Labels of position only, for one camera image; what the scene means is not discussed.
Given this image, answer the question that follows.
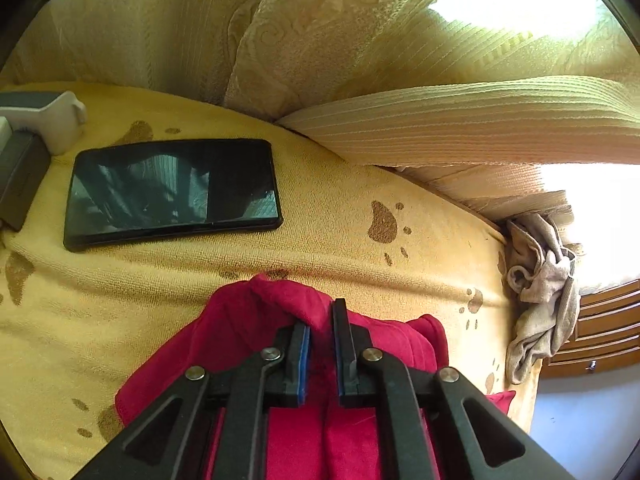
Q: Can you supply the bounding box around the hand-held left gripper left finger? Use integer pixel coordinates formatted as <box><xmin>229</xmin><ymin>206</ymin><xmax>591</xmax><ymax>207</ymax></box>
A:
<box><xmin>75</xmin><ymin>321</ymin><xmax>312</xmax><ymax>480</ymax></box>

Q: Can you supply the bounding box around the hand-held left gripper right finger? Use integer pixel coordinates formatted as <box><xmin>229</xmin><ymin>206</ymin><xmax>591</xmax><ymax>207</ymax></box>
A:
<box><xmin>332</xmin><ymin>298</ymin><xmax>576</xmax><ymax>480</ymax></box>

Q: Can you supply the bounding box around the red sweater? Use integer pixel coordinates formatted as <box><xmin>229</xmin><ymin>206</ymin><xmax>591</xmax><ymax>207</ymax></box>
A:
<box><xmin>115</xmin><ymin>272</ymin><xmax>517</xmax><ymax>480</ymax></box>

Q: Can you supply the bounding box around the yellow paw-print blanket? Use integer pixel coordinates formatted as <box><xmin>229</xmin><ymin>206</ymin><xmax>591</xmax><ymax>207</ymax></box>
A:
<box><xmin>0</xmin><ymin>80</ymin><xmax>543</xmax><ymax>480</ymax></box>

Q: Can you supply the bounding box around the grey-beige crumpled garment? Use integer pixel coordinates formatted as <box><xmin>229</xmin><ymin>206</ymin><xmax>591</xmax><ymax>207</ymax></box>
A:
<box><xmin>505</xmin><ymin>212</ymin><xmax>583</xmax><ymax>386</ymax></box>

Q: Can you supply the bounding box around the black smartphone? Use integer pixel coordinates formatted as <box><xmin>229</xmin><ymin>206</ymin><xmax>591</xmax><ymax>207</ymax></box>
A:
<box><xmin>63</xmin><ymin>138</ymin><xmax>284</xmax><ymax>253</ymax></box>

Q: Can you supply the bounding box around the beige patterned curtain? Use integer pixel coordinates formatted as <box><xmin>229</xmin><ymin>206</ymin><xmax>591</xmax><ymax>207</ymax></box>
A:
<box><xmin>395</xmin><ymin>162</ymin><xmax>576</xmax><ymax>226</ymax></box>
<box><xmin>10</xmin><ymin>0</ymin><xmax>640</xmax><ymax>168</ymax></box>

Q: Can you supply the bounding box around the brown wooden door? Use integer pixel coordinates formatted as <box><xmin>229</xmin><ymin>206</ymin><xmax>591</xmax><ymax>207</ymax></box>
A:
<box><xmin>542</xmin><ymin>277</ymin><xmax>640</xmax><ymax>378</ymax></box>

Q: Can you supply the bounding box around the dark grey charger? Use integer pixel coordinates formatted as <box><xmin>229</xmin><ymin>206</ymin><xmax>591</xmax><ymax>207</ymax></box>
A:
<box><xmin>0</xmin><ymin>130</ymin><xmax>52</xmax><ymax>233</ymax></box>

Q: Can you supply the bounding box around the white power strip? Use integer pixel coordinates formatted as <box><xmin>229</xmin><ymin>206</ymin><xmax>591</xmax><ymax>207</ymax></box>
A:
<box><xmin>0</xmin><ymin>91</ymin><xmax>88</xmax><ymax>156</ymax></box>

